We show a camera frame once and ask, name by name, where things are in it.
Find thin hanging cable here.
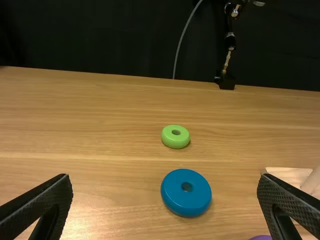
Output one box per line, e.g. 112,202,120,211
172,0,204,80

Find light green ring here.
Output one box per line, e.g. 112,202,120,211
160,124,191,150

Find light blue ring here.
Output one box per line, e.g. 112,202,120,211
160,168,213,218

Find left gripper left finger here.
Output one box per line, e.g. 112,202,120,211
0,173,74,240

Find wooden peg base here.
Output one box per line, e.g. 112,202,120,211
260,164,320,196

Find purple ring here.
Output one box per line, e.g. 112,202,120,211
248,234,274,240

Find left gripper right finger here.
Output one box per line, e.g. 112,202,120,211
256,173,320,240

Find black clamp stand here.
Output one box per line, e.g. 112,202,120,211
213,0,266,91

